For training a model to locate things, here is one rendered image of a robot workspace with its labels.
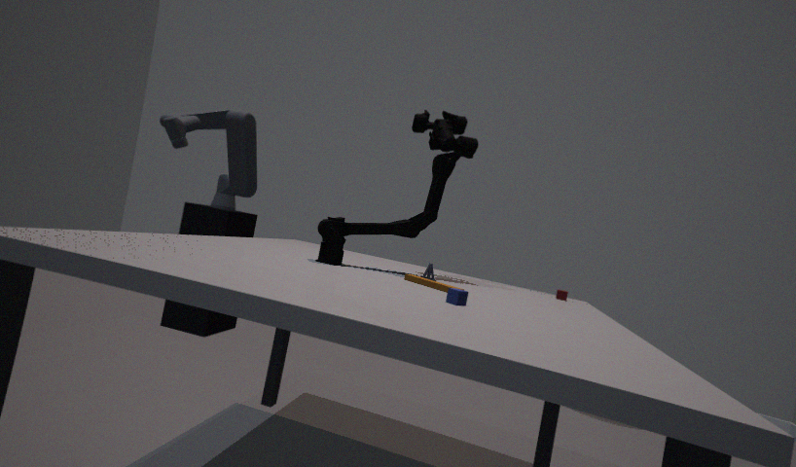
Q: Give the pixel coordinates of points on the orange bar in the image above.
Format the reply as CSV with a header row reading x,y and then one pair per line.
x,y
428,282

